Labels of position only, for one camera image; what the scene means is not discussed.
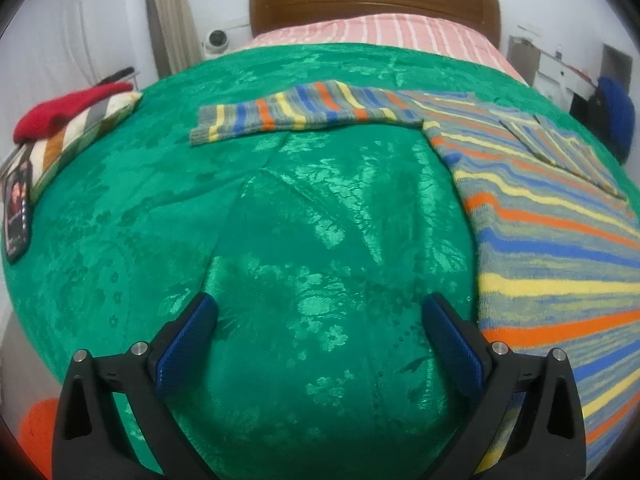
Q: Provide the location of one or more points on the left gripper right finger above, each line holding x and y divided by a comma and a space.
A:
525, 420

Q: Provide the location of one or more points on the green satin bedspread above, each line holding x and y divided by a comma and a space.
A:
317, 244

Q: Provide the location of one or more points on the white desk with drawer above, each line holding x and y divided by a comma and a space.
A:
548, 75

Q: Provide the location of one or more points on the red knit garment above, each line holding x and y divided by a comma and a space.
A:
48, 118

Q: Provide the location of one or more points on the beige curtain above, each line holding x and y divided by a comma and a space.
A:
174, 41

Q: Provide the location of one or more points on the orange stool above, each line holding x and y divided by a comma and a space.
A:
36, 434

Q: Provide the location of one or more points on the black smartphone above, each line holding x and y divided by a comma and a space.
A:
17, 224

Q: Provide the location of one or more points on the blue garment on chair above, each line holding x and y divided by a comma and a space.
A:
620, 116

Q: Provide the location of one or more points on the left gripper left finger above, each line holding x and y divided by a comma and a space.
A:
90, 441

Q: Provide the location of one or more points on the striped knit sweater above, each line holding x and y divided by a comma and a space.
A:
558, 241

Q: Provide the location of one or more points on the pink striped bed sheet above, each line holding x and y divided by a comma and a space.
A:
399, 30

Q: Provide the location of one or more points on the striped folded cloth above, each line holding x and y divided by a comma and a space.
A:
48, 157

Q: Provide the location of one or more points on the small white fan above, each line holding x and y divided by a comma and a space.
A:
215, 44

